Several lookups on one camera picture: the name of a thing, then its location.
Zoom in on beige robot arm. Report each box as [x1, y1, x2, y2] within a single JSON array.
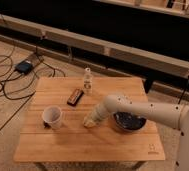
[[83, 94, 189, 171]]

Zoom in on dark chocolate bar box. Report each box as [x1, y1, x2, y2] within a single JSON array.
[[67, 89, 84, 106]]

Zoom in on black bowl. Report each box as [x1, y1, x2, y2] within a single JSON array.
[[113, 112, 146, 132]]

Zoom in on small clear bottle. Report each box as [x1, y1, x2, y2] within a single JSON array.
[[83, 68, 92, 95]]

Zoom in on white paper cup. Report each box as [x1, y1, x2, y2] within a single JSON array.
[[42, 106, 62, 129]]

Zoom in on wooden table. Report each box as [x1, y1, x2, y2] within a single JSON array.
[[14, 77, 165, 162]]

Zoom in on blue black power box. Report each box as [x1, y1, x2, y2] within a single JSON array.
[[15, 61, 33, 75]]

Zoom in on black cable right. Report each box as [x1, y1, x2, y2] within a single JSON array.
[[176, 75, 189, 105]]

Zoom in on black floor cables left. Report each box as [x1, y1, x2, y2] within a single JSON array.
[[0, 44, 66, 144]]

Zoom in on long wooden beam frame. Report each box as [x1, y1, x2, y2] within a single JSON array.
[[0, 15, 189, 101]]

